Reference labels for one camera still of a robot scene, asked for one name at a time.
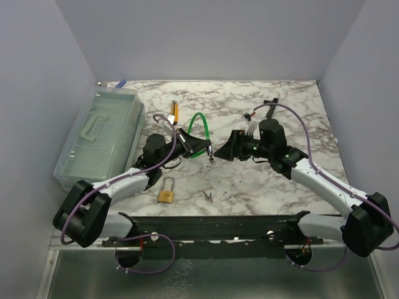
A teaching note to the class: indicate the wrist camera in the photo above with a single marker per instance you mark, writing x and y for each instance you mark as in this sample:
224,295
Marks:
251,123
167,125

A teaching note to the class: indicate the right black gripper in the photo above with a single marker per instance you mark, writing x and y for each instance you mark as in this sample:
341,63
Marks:
235,147

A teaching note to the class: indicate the green cable lock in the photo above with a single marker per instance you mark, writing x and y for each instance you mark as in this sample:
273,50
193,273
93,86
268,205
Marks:
205,127

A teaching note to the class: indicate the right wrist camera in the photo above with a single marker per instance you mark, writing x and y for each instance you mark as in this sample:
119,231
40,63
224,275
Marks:
251,123

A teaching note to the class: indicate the yellow utility knife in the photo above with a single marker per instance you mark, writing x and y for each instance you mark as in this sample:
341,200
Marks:
174,111

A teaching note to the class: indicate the small silver key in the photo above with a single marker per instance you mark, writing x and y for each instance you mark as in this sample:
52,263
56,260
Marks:
211,160

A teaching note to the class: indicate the spare silver keys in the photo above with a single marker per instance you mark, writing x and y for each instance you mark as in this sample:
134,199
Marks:
208,197

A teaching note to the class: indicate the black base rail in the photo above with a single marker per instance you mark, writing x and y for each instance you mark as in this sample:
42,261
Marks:
210,237

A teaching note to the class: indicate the clear plastic storage box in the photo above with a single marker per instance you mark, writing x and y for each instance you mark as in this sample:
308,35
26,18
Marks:
103,139

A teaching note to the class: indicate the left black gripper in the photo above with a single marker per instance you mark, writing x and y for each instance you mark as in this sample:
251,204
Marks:
190,143

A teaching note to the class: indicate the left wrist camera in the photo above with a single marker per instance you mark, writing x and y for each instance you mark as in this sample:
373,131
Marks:
167,125

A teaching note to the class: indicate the brass padlock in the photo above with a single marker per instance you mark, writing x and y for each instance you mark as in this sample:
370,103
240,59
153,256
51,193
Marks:
166,195

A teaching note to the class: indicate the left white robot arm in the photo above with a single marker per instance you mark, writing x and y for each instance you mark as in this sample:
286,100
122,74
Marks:
84,214

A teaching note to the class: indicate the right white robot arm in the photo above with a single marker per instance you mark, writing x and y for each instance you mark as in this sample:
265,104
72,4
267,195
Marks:
363,222

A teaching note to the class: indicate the blue pen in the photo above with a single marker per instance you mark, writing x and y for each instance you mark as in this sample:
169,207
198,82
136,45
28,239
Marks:
121,84

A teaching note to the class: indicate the black T-shaped tool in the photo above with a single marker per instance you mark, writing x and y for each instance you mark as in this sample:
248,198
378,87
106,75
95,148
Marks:
271,110

